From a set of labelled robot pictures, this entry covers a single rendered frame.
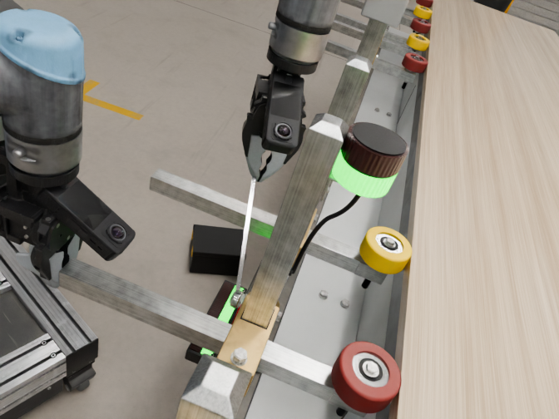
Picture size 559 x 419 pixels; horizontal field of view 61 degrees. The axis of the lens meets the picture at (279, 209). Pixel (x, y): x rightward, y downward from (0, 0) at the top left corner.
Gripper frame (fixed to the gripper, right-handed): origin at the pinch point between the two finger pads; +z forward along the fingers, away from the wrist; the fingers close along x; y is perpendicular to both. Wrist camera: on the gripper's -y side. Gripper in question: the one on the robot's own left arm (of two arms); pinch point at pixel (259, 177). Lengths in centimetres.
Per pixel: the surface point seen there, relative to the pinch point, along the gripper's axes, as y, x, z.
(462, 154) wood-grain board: 29, -51, 4
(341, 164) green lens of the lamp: -23.9, -2.4, -20.3
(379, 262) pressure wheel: -10.3, -20.3, 4.6
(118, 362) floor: 22, 21, 94
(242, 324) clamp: -23.4, 1.3, 6.8
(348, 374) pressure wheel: -31.4, -10.7, 3.2
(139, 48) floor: 252, 53, 94
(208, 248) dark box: 64, -2, 82
